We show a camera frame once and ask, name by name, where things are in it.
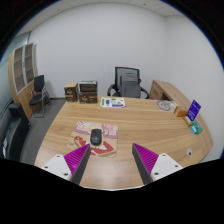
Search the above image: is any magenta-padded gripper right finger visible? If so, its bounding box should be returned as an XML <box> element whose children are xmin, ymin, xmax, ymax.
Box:
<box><xmin>131</xmin><ymin>142</ymin><xmax>184</xmax><ymax>186</ymax></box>

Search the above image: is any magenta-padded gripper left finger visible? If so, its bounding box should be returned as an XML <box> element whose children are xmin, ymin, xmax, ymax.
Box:
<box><xmin>41</xmin><ymin>143</ymin><xmax>92</xmax><ymax>186</ymax></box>

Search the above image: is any black computer mouse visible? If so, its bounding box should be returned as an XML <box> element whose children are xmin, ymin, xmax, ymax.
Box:
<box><xmin>90</xmin><ymin>128</ymin><xmax>104</xmax><ymax>147</ymax></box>

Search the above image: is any pink cartoon-print mouse pad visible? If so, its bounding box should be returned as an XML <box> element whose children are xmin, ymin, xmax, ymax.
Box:
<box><xmin>67</xmin><ymin>120</ymin><xmax>119</xmax><ymax>158</ymax></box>

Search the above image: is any small tan box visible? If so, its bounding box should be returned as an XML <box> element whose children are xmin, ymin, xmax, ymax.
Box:
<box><xmin>183</xmin><ymin>115</ymin><xmax>194</xmax><ymax>128</ymax></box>

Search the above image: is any grey mat with circle print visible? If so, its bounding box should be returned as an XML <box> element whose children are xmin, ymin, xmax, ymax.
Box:
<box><xmin>155</xmin><ymin>99</ymin><xmax>177</xmax><ymax>113</ymax></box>

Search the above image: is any orange cardboard box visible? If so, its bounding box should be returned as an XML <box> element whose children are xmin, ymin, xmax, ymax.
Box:
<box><xmin>173</xmin><ymin>105</ymin><xmax>190</xmax><ymax>118</ymax></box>

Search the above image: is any small green box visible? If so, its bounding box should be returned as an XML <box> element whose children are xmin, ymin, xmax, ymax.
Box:
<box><xmin>191</xmin><ymin>120</ymin><xmax>203</xmax><ymax>135</ymax></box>

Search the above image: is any wide brown cardboard box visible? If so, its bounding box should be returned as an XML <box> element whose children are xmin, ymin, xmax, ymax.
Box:
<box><xmin>78</xmin><ymin>91</ymin><xmax>99</xmax><ymax>104</ymax></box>

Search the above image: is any white sheet with green-purple print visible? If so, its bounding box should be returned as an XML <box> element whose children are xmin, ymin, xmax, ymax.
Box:
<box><xmin>99</xmin><ymin>96</ymin><xmax>127</xmax><ymax>109</ymax></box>

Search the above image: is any tall brown cardboard box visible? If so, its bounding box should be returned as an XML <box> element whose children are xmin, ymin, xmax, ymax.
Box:
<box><xmin>64</xmin><ymin>82</ymin><xmax>79</xmax><ymax>103</ymax></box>

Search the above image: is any purple standing card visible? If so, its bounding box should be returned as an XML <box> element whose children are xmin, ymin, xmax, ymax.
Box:
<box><xmin>186</xmin><ymin>99</ymin><xmax>202</xmax><ymax>122</ymax></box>

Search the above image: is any black leather sofa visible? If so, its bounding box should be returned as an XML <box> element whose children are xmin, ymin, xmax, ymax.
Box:
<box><xmin>0</xmin><ymin>103</ymin><xmax>31</xmax><ymax>163</ymax></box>

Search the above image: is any low wooden side cabinet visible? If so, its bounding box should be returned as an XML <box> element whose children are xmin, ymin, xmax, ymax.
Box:
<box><xmin>148</xmin><ymin>79</ymin><xmax>193</xmax><ymax>108</ymax></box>

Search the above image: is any black open box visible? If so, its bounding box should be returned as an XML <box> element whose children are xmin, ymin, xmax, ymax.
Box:
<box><xmin>78</xmin><ymin>80</ymin><xmax>99</xmax><ymax>94</ymax></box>

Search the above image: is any grey mesh office chair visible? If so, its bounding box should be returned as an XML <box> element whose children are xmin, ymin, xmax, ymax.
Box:
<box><xmin>106</xmin><ymin>66</ymin><xmax>150</xmax><ymax>99</ymax></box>

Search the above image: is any black visitor chair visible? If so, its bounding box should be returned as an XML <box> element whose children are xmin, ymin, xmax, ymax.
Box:
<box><xmin>28</xmin><ymin>74</ymin><xmax>51</xmax><ymax>118</ymax></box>

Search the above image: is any wooden shelf unit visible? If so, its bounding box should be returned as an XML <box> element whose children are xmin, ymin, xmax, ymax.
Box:
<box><xmin>8</xmin><ymin>42</ymin><xmax>38</xmax><ymax>119</ymax></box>

